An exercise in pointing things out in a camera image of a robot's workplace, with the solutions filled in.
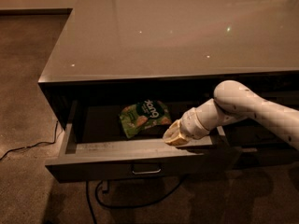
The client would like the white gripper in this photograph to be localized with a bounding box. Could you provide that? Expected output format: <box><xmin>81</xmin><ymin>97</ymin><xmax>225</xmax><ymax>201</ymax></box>
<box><xmin>163</xmin><ymin>107</ymin><xmax>210</xmax><ymax>146</ymax></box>

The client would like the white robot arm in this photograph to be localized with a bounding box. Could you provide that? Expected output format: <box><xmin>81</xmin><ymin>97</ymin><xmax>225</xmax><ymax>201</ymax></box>
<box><xmin>163</xmin><ymin>80</ymin><xmax>299</xmax><ymax>149</ymax></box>

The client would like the dark drawer cabinet counter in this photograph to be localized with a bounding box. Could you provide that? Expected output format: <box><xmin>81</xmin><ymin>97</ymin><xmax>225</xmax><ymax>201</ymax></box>
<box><xmin>37</xmin><ymin>0</ymin><xmax>299</xmax><ymax>170</ymax></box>

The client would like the green snack bag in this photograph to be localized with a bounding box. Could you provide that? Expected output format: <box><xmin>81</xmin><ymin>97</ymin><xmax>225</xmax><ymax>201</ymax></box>
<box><xmin>119</xmin><ymin>100</ymin><xmax>172</xmax><ymax>138</ymax></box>

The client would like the thin black floor cable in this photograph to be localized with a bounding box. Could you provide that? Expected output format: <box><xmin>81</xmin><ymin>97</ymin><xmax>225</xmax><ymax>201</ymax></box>
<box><xmin>0</xmin><ymin>120</ymin><xmax>60</xmax><ymax>161</ymax></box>

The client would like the dark wall baseboard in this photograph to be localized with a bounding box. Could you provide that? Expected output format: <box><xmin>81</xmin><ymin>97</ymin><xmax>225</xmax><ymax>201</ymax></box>
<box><xmin>0</xmin><ymin>7</ymin><xmax>73</xmax><ymax>16</ymax></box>

